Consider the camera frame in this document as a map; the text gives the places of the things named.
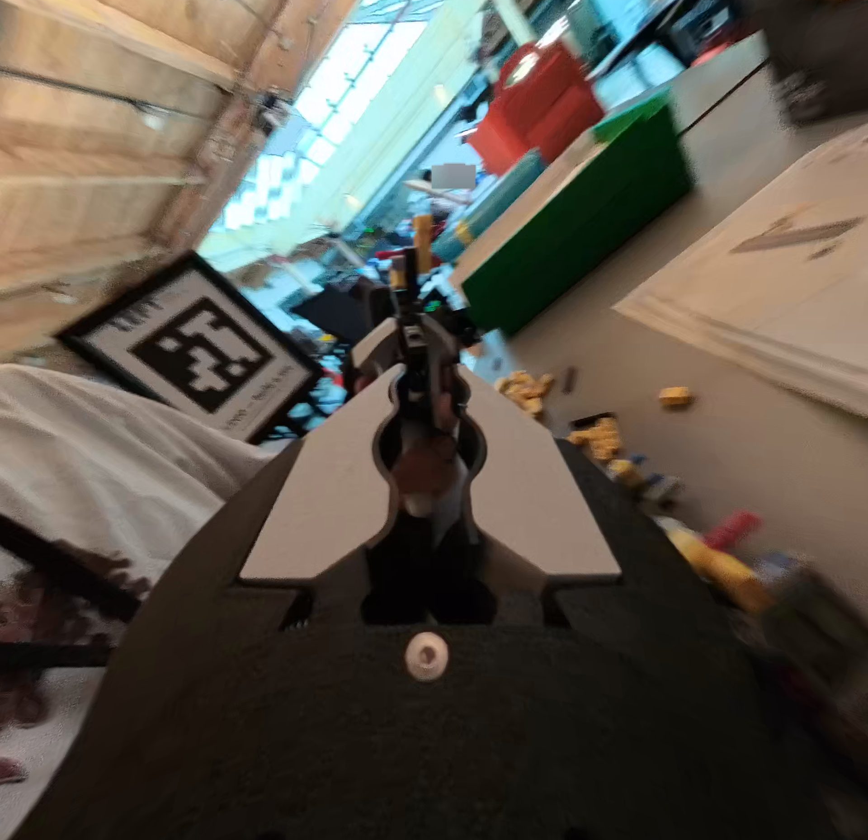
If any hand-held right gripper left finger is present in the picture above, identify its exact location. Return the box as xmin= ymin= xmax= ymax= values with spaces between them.
xmin=237 ymin=365 xmax=411 ymax=583

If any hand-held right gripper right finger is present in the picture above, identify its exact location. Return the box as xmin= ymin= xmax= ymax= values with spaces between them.
xmin=456 ymin=367 xmax=623 ymax=581

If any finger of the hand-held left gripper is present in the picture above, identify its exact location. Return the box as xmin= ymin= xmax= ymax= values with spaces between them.
xmin=349 ymin=316 xmax=408 ymax=396
xmin=424 ymin=314 xmax=472 ymax=381

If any black toy brick frame assembly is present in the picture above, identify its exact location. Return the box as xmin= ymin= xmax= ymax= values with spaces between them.
xmin=388 ymin=215 xmax=476 ymax=448

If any toy car chassis assembly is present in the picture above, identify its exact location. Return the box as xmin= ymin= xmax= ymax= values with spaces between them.
xmin=651 ymin=511 xmax=868 ymax=719

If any black toy car set box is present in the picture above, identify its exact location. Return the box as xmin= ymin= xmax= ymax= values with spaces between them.
xmin=732 ymin=0 xmax=868 ymax=125

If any person's left hand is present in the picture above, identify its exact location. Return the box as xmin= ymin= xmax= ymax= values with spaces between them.
xmin=393 ymin=396 xmax=465 ymax=515

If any yellow toy beam with holes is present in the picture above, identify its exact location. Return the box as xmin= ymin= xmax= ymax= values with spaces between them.
xmin=568 ymin=414 xmax=621 ymax=461

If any cluster of yellow toy pieces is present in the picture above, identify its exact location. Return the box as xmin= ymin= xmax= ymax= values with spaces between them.
xmin=495 ymin=371 xmax=556 ymax=417

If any green plastic bin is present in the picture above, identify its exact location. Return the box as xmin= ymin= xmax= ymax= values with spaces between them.
xmin=451 ymin=87 xmax=696 ymax=335

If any teal rolled mat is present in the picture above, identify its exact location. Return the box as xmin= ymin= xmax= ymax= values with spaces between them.
xmin=430 ymin=148 xmax=547 ymax=261

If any red bag-shaped container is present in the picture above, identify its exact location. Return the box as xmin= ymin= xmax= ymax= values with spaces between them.
xmin=468 ymin=43 xmax=604 ymax=176

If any open instruction booklet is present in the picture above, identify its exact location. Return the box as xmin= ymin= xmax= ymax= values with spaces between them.
xmin=613 ymin=124 xmax=868 ymax=417

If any black lanyard strap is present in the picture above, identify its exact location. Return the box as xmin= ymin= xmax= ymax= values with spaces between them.
xmin=0 ymin=514 xmax=143 ymax=671

